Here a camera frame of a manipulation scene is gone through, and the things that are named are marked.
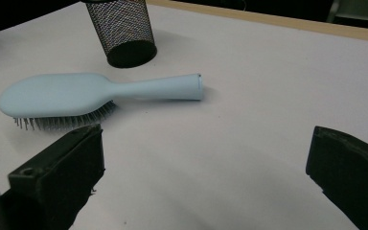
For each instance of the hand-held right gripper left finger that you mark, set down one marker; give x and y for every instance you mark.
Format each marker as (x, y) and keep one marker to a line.
(54, 179)

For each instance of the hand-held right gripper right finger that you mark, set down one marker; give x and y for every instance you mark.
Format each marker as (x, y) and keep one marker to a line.
(351, 172)

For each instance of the light blue hairbrush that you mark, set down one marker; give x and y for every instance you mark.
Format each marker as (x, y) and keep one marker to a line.
(60, 94)

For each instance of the black mesh pen holder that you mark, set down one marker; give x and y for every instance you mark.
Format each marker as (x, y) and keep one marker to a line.
(121, 28)

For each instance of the grey metal stand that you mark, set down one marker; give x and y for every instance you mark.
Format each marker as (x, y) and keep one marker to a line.
(357, 12)

